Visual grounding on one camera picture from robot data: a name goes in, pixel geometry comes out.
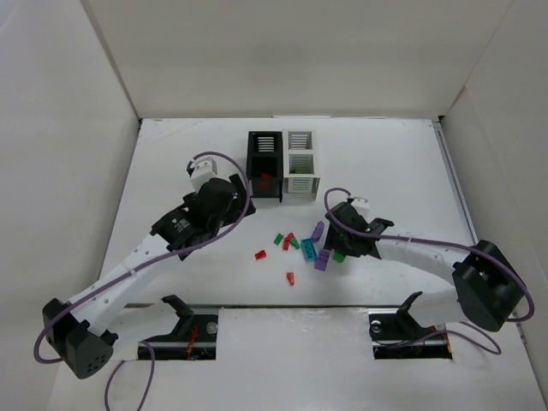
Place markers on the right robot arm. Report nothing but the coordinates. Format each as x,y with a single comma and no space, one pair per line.
484,288

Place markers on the black slotted container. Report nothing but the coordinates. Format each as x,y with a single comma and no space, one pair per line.
265,155

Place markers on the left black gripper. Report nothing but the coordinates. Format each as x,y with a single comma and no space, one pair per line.
239,193

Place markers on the white slotted container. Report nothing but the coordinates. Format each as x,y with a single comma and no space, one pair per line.
300,151

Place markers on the red lego slope lower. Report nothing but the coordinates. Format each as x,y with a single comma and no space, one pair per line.
291,278

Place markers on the green lego small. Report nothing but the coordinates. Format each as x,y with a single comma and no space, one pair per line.
278,239

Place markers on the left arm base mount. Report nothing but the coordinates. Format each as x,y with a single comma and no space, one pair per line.
194,336

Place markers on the red lego brick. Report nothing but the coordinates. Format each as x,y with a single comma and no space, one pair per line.
260,254

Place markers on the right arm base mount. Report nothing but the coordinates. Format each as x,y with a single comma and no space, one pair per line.
395,335

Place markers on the green lego square brick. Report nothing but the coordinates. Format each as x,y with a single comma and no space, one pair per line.
339,257

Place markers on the purple lego rounded upper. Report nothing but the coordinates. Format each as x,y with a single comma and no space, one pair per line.
318,231

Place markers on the teal lego plate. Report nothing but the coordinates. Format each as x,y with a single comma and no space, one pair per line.
309,250

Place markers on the red lego piece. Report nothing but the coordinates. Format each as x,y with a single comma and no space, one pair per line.
266,184

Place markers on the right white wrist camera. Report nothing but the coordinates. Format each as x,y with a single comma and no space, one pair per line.
361,205

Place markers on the purple lego brick lower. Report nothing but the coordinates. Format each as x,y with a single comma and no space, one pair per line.
322,261

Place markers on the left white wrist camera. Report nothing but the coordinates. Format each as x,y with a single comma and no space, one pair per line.
202,171

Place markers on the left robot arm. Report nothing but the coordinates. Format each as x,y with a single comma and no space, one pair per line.
87,329

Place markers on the red lego centre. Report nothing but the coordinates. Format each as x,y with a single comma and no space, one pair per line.
287,241

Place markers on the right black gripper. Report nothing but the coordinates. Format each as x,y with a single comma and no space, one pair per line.
336,239

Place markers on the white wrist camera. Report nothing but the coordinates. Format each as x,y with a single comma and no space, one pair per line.
361,205
202,171

